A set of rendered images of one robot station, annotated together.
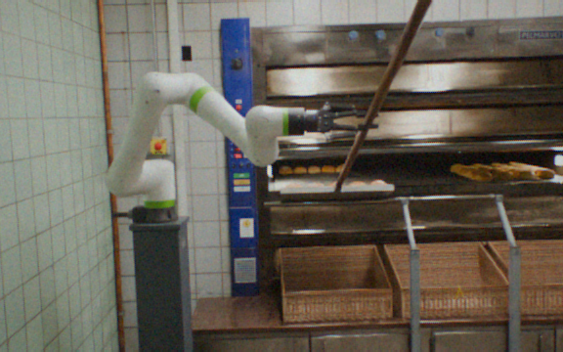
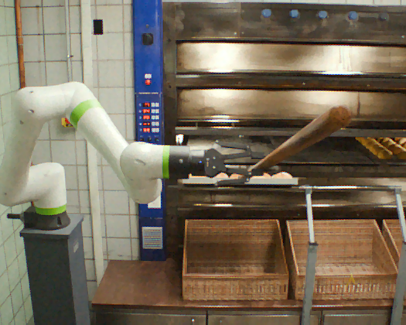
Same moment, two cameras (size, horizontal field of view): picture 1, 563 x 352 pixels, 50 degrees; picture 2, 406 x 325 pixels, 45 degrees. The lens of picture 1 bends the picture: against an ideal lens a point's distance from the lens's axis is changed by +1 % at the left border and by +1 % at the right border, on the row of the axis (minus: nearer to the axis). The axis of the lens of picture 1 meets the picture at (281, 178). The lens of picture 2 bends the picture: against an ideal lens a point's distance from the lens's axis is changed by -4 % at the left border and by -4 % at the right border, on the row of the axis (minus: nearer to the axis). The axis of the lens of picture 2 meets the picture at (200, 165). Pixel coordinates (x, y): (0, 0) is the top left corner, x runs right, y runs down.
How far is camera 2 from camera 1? 73 cm
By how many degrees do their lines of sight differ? 10
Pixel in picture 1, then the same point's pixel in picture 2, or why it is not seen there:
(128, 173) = (11, 187)
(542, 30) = not seen: outside the picture
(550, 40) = not seen: outside the picture
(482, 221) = (380, 200)
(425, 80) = (336, 63)
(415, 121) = (325, 102)
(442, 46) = (355, 29)
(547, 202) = not seen: outside the picture
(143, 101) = (18, 121)
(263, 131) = (139, 176)
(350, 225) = (255, 200)
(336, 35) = (250, 12)
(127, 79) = (41, 53)
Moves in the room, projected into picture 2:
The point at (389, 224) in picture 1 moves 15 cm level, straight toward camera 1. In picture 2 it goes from (293, 200) to (292, 210)
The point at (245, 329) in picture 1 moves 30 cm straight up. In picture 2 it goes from (146, 306) to (144, 254)
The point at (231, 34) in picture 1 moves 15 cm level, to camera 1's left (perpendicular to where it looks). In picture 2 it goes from (142, 9) to (114, 9)
